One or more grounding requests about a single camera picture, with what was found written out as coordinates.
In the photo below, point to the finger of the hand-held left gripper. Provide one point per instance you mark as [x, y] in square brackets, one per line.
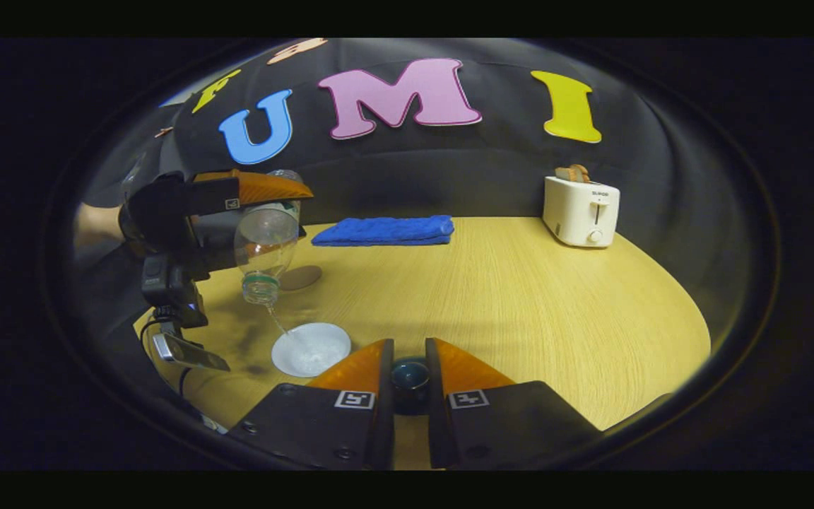
[209, 194]
[213, 237]

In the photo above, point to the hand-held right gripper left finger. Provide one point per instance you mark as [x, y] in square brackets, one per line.
[386, 438]

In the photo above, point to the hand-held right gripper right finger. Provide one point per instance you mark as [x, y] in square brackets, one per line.
[435, 438]

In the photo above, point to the clear plastic water bottle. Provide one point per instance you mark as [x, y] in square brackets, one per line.
[266, 240]

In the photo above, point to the dark blue teacup lid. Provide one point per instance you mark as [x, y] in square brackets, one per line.
[409, 378]

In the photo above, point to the round brown coaster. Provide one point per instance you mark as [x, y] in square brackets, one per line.
[304, 278]

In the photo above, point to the red cloth clip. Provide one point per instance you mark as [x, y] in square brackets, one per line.
[164, 132]

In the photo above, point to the folded blue towel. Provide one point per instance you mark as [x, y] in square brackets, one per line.
[386, 230]

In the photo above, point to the black backdrop cloth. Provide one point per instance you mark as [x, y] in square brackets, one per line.
[449, 177]

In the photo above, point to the white toaster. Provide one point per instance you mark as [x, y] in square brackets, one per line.
[576, 212]

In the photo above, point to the brown toast slice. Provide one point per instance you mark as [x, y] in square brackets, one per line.
[575, 173]

